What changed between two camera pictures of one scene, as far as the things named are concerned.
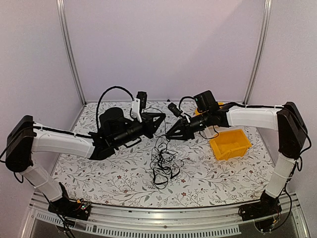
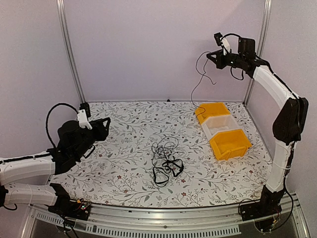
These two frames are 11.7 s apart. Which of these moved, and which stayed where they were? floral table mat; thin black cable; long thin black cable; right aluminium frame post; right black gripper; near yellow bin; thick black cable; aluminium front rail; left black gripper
Moved: right black gripper; long thin black cable; thick black cable; left black gripper; thin black cable
Stayed: near yellow bin; aluminium front rail; right aluminium frame post; floral table mat
